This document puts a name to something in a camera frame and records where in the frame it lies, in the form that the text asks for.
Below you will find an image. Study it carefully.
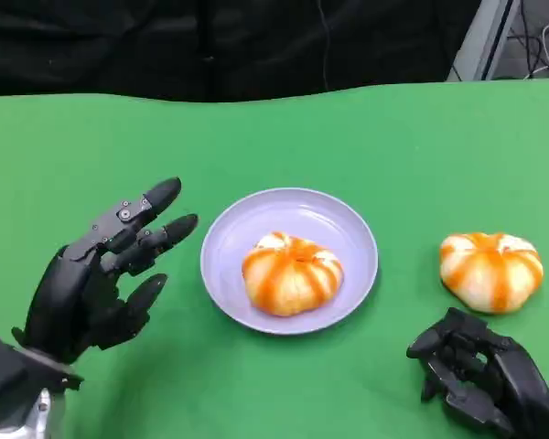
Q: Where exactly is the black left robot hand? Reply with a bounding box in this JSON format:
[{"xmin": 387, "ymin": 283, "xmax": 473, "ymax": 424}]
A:
[{"xmin": 11, "ymin": 177, "xmax": 200, "ymax": 366}]

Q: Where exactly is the green table cloth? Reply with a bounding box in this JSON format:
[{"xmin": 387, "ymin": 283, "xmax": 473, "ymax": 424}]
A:
[{"xmin": 0, "ymin": 77, "xmax": 549, "ymax": 439}]

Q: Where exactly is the lilac plate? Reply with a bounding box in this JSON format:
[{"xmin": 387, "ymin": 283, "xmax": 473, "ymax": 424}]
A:
[{"xmin": 199, "ymin": 187, "xmax": 379, "ymax": 337}]

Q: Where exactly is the white cable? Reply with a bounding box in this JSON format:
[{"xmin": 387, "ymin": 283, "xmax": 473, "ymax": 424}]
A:
[{"xmin": 523, "ymin": 20, "xmax": 549, "ymax": 81}]

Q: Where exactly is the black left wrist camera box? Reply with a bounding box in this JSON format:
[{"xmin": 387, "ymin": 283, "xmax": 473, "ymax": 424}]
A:
[{"xmin": 0, "ymin": 319, "xmax": 29, "ymax": 408}]

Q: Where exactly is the grey metal frame post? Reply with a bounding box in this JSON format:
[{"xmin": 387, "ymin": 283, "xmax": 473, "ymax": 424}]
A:
[{"xmin": 446, "ymin": 0, "xmax": 522, "ymax": 83}]

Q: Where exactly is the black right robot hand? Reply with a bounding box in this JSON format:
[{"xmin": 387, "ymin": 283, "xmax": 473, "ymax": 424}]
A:
[{"xmin": 405, "ymin": 306, "xmax": 549, "ymax": 439}]

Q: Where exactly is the black backdrop cloth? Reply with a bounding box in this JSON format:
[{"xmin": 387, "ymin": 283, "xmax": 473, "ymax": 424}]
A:
[{"xmin": 0, "ymin": 0, "xmax": 484, "ymax": 102}]

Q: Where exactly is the orange white toy bread roll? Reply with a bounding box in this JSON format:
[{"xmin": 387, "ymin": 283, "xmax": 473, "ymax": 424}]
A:
[
  {"xmin": 241, "ymin": 230, "xmax": 345, "ymax": 317},
  {"xmin": 438, "ymin": 231, "xmax": 544, "ymax": 316}
]

